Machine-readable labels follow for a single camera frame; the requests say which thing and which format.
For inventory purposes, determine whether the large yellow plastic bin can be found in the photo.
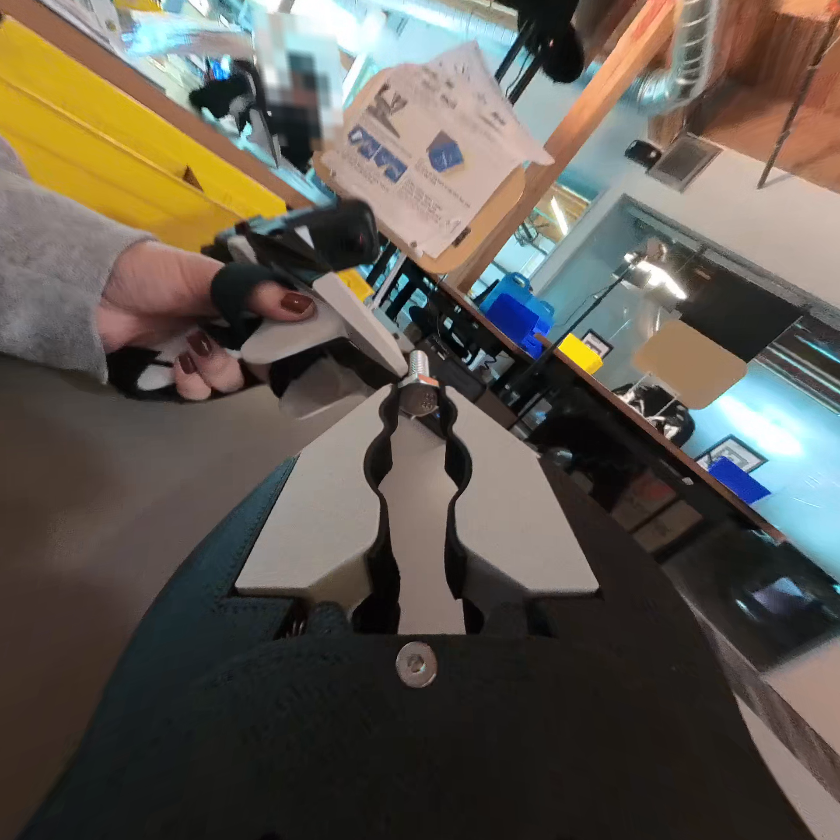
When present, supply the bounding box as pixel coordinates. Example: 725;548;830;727
0;20;284;252

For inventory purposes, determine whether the grey wall vent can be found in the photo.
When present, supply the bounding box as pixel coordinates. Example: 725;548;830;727
648;133;723;193

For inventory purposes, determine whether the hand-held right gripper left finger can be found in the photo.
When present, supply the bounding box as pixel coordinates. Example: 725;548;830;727
235;384;399;614

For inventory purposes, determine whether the silver steel bolt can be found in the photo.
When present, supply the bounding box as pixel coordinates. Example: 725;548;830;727
395;350;442;419

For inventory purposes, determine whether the plain wooden board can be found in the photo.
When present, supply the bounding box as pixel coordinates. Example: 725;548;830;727
633;320;749;411

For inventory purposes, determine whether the light blue plastic crate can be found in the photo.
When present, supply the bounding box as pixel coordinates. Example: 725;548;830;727
482;274;555;329

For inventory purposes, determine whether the long wooden table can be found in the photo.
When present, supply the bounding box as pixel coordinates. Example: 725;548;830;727
433;276;788;546

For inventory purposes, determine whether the person's left hand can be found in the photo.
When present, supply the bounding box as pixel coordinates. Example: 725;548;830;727
97;241;317;400

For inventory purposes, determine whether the black padded chair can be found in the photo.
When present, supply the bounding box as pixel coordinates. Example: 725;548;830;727
613;384;695;447

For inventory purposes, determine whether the silver air duct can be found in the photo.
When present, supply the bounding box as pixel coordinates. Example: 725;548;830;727
640;0;723;109

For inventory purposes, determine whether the white instruction sheet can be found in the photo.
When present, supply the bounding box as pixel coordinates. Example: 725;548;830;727
319;41;555;258

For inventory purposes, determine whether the wooden support post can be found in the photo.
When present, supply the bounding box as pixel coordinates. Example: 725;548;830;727
459;0;677;290

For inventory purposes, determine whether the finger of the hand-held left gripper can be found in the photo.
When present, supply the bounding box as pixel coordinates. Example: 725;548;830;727
277;357;403;422
239;271;410;379

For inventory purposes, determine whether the studio light on stand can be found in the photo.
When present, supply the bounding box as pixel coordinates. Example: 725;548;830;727
525;243;697;395

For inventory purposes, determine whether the black flat panel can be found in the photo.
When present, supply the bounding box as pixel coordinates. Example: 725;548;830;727
679;266;805;362

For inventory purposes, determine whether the blue storage bin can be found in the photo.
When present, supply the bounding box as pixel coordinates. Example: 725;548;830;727
484;293;540;358
707;456;772;505

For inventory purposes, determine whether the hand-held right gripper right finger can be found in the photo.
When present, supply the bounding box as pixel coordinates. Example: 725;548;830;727
441;386;599;619

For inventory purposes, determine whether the small yellow bin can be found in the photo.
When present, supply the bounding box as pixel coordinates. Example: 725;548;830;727
558;333;603;375

